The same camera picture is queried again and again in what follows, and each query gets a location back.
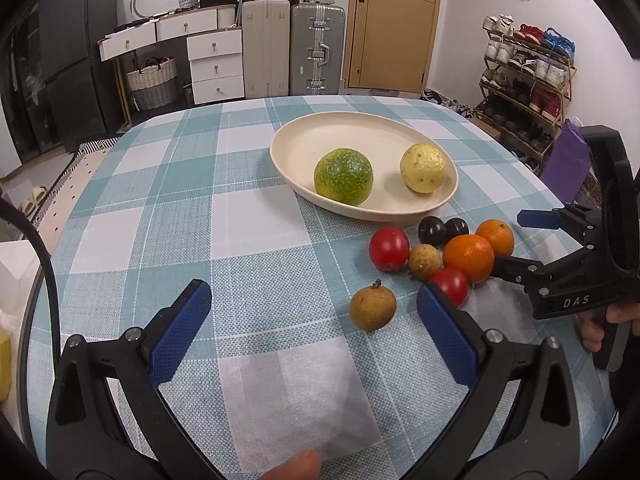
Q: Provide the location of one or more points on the dark purple plum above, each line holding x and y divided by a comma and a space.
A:
431, 230
456, 227

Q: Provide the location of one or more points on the group of loose shoes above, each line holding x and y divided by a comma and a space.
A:
440, 97

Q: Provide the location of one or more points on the white drawer dresser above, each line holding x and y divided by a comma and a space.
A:
215, 45

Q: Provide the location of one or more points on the pair of beige slippers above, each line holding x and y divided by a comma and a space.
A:
32, 199

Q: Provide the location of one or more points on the red tomato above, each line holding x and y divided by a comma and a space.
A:
389, 247
450, 282

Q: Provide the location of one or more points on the grey white woven basket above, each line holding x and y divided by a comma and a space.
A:
152, 85

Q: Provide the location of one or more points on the green round citrus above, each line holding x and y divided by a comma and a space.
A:
342, 176

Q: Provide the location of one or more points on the small patterned bowl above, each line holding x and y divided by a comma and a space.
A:
189, 4

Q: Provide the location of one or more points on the black white striped mat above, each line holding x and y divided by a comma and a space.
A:
97, 145

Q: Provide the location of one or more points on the yellow bumpy citrus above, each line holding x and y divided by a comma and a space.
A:
422, 167

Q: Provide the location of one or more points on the cream oval plate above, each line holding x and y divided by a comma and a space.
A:
350, 135

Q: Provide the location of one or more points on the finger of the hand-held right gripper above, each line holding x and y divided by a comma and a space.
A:
515, 270
539, 219

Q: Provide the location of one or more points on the brown longan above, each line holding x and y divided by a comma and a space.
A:
372, 306
425, 261

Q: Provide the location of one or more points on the black refrigerator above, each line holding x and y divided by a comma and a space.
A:
75, 60

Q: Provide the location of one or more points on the wooden shoe rack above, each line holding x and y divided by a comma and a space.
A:
564, 92

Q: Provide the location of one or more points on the beige suitcase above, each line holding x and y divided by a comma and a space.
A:
265, 50

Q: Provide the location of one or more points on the orange tangerine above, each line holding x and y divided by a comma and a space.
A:
497, 235
467, 257

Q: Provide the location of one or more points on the wooden door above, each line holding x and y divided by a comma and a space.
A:
395, 25

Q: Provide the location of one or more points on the silver suitcase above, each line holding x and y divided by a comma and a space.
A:
317, 50

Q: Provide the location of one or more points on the yellow object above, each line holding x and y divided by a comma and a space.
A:
4, 365

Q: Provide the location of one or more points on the rows of racked shoes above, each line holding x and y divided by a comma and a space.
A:
542, 72

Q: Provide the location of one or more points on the dark glass cabinet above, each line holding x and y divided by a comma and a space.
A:
20, 85

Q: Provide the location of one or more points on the person's left hand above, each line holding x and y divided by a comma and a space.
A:
295, 467

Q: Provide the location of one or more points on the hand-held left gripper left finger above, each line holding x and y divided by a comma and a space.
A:
182, 332

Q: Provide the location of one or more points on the teal checkered tablecloth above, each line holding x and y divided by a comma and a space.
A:
250, 210

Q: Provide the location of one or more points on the purple paper bag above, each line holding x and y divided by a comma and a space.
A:
567, 160

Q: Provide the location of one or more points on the person's right hand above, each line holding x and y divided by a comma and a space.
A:
590, 332

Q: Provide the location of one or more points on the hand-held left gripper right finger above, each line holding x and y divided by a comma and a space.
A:
450, 337

